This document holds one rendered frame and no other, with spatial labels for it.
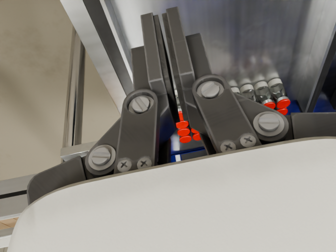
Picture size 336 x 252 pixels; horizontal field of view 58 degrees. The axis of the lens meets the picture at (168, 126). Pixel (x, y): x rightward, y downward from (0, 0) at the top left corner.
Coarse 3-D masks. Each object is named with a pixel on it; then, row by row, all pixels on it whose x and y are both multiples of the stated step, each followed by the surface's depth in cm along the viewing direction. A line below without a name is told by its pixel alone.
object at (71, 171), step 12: (84, 156) 10; (60, 168) 10; (72, 168) 10; (84, 168) 10; (36, 180) 10; (48, 180) 10; (60, 180) 10; (72, 180) 10; (36, 192) 10; (48, 192) 10
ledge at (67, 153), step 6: (78, 144) 60; (84, 144) 60; (90, 144) 60; (60, 150) 60; (66, 150) 60; (72, 150) 60; (78, 150) 59; (84, 150) 59; (60, 156) 59; (66, 156) 60; (72, 156) 60
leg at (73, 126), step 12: (72, 24) 109; (72, 36) 104; (72, 48) 100; (84, 48) 103; (72, 60) 97; (84, 60) 100; (72, 72) 94; (84, 72) 97; (72, 84) 91; (72, 96) 88; (72, 108) 86; (72, 120) 83; (72, 132) 81; (72, 144) 79
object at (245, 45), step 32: (128, 0) 34; (160, 0) 34; (192, 0) 35; (224, 0) 35; (256, 0) 36; (288, 0) 37; (320, 0) 37; (128, 32) 37; (192, 32) 39; (224, 32) 39; (256, 32) 40; (288, 32) 41; (320, 32) 40; (128, 64) 37; (224, 64) 44; (256, 64) 45; (288, 64) 46; (320, 64) 42; (288, 96) 52
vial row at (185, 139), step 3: (189, 129) 51; (189, 132) 51; (192, 132) 51; (186, 135) 50; (189, 135) 50; (192, 135) 51; (195, 135) 50; (198, 135) 50; (180, 138) 50; (183, 138) 51; (186, 138) 51; (189, 138) 51; (195, 138) 51; (198, 138) 51; (180, 141) 51; (183, 141) 51; (186, 141) 51
